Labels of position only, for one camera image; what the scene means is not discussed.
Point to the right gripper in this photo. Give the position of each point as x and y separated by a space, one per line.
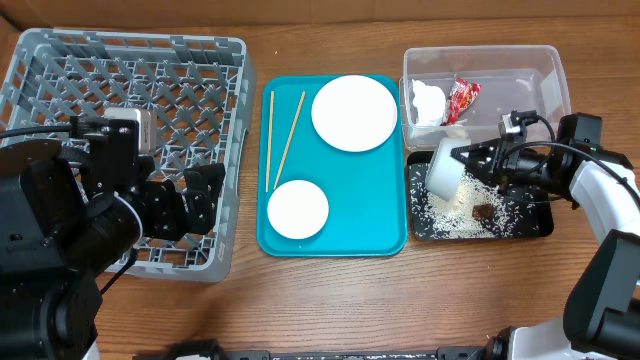
493 161

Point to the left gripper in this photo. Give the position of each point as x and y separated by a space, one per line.
168 224

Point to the grey-green bowl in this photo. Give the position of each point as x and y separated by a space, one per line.
444 172

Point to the rice and food leftovers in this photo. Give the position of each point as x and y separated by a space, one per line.
476 211

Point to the red snack wrapper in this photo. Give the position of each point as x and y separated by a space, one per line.
462 95

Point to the white tissue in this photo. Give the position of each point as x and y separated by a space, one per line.
430 103

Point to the wooden chopstick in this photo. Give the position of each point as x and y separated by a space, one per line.
289 139
269 139

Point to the small pink saucer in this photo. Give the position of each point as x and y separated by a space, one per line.
298 209

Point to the large white plate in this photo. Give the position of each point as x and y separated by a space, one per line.
354 113

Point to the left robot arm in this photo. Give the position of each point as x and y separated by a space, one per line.
68 214

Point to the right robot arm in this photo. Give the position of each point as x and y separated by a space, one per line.
601 315

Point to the grey dishwasher rack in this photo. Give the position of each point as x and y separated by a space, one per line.
200 87

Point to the black tray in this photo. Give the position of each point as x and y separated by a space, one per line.
539 225

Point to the clear plastic bin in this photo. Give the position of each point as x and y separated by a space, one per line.
511 77

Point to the teal serving tray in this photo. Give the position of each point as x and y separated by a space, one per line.
366 191

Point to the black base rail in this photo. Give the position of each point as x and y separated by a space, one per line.
211 349

